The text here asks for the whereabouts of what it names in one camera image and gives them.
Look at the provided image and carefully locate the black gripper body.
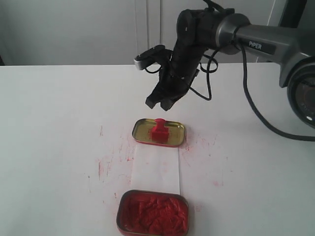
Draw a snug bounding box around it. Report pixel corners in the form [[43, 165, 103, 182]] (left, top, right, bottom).
[[156, 41, 208, 98]]

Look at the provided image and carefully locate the red stamp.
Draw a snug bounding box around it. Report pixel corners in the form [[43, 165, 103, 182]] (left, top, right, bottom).
[[151, 118, 169, 143]]

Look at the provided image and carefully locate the white paper sheet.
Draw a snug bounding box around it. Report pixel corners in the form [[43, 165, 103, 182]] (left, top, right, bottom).
[[131, 144, 180, 194]]

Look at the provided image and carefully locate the red ink pad tin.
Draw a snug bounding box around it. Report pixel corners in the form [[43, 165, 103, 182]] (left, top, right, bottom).
[[116, 190, 189, 236]]

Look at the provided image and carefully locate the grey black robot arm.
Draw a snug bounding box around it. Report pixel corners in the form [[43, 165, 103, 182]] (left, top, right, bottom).
[[146, 9, 315, 126]]

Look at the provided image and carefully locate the gold tin lid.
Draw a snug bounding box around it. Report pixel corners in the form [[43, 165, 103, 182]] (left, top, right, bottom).
[[132, 118, 186, 148]]

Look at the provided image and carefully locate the white cabinet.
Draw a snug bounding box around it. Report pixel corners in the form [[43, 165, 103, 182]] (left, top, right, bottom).
[[0, 0, 288, 66]]

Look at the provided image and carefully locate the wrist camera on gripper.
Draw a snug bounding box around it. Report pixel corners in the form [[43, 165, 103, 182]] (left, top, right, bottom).
[[134, 45, 172, 70]]

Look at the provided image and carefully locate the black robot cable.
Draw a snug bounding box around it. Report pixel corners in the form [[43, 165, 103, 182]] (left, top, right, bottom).
[[144, 41, 315, 142]]

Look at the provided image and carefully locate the dark vertical post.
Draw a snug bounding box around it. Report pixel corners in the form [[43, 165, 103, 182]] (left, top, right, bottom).
[[267, 0, 312, 36]]

